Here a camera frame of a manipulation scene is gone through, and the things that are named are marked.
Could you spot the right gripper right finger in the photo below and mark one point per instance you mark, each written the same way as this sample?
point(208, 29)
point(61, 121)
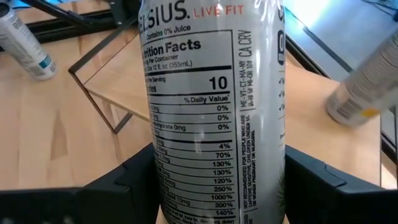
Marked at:
point(335, 202)

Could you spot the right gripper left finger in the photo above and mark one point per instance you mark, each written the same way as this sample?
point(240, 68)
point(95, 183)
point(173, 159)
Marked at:
point(77, 205)

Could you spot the slim beverage can black lid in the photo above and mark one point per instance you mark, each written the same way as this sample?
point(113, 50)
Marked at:
point(363, 84)

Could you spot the silver Celsius beverage can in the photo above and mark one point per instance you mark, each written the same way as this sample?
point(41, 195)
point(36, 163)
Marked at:
point(211, 109)

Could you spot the white can with blue band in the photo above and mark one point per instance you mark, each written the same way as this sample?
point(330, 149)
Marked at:
point(25, 43)

